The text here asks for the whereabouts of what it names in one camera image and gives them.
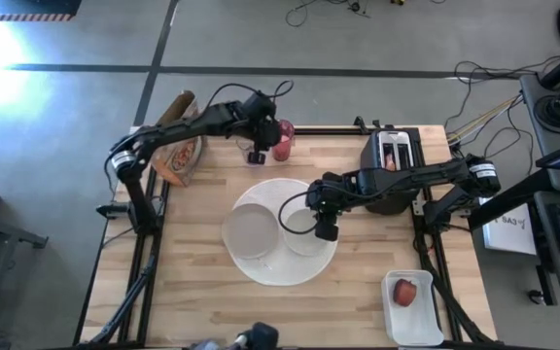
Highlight black rounded device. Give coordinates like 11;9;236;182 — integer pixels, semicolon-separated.
190;321;281;350

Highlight white printed paper sheet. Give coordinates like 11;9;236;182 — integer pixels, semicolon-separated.
481;195;539;257

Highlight pink plastic tumbler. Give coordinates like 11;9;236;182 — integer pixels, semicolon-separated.
271;119;297;163

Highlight red apple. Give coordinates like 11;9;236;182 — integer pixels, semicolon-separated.
392;278;419;308

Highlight yellow floor cables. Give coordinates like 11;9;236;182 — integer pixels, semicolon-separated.
446;95;523;144

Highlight grey round plate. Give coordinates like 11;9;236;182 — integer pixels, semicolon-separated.
221;202;280;261

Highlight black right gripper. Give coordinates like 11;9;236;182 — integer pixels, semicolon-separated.
306;173;360;243

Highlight white bowl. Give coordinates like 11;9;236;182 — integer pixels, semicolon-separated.
282;206;331;258

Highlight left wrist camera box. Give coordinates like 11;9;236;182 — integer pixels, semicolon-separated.
242;90;278;123

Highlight pumpkin cereal box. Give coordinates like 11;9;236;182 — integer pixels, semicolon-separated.
151;89;207;189

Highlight coiled black cable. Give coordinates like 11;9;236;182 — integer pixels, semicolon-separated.
532;93;560;135

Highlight large white round plate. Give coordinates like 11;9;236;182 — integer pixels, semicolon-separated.
221;177;339;288

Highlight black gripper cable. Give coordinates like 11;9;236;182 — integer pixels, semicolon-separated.
204;79;295;112
277;191;321;236

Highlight black slanted beam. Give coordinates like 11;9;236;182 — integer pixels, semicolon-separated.
468;167;556;230

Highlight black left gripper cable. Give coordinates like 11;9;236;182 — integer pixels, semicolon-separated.
204;79;295;112

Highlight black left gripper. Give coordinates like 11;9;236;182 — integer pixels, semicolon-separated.
247;116;284;166

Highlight black table frame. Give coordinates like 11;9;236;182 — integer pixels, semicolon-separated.
73;124;501;350

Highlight white rectangular tray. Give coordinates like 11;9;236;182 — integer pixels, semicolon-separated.
380;269;445;348

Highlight black toaster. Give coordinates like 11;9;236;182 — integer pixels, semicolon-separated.
360;128;426;217

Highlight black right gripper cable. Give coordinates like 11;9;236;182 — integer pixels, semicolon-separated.
277;191;321;236

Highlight black floor cable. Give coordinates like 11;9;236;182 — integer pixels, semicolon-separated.
453;54;560;132
284;0;374;28

